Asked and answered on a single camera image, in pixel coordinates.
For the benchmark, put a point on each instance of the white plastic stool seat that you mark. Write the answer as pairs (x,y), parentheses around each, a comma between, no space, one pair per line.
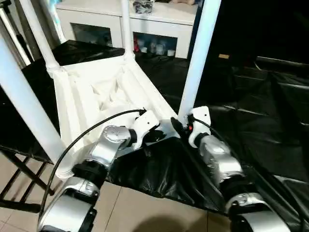
(79,101)

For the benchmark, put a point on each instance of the black work mat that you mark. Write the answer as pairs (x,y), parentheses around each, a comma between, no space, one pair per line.
(241,120)

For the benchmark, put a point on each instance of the small white cup in cabinet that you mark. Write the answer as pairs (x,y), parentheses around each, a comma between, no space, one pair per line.
(170,52)

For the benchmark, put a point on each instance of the small tan label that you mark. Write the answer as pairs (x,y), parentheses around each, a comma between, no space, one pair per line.
(223,56)

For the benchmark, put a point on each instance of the red packet in cabinet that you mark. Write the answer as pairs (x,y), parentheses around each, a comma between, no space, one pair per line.
(136,45)

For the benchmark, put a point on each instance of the beige soft object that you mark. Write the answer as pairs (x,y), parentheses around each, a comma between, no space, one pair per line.
(183,2)

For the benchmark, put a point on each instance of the dark object on cabinet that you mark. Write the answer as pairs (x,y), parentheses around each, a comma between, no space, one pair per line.
(143,6)

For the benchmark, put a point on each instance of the black tripod stand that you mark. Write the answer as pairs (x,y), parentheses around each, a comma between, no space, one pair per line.
(29,171)

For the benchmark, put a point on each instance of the white cabinet with glass doors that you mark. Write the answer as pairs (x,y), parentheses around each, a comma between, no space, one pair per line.
(101,17)

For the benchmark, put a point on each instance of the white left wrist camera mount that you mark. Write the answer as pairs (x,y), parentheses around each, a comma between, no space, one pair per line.
(147,123)

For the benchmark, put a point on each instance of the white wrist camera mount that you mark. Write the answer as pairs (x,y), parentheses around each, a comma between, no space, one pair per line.
(147,123)
(201,116)

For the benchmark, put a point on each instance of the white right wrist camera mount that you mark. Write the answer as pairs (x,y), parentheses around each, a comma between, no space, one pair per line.
(201,116)

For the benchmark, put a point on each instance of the grey camera tripod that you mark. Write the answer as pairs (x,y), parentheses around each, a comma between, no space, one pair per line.
(14,38)

